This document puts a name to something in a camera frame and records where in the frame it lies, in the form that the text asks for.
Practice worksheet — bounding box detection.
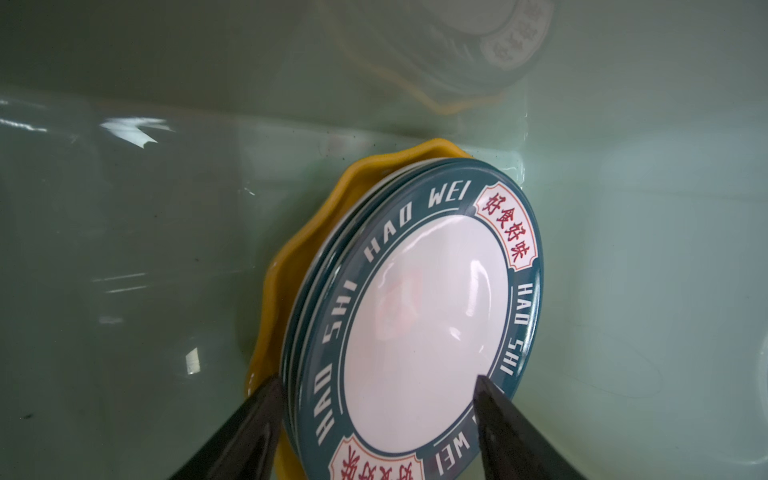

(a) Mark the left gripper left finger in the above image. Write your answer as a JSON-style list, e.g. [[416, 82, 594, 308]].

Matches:
[[172, 375, 284, 480]]

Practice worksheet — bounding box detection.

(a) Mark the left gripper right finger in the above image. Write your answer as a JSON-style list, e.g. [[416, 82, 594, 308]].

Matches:
[[473, 375, 583, 480]]

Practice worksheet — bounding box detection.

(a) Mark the yellow polka dot plate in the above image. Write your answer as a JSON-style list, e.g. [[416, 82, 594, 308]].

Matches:
[[244, 137, 472, 480]]

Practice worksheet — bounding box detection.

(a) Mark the green rim plate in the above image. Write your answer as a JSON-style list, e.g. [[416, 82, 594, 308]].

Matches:
[[284, 158, 543, 479]]

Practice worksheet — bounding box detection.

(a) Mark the mint green plastic bin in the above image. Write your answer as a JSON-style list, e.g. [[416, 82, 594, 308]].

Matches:
[[1, 1, 767, 479]]

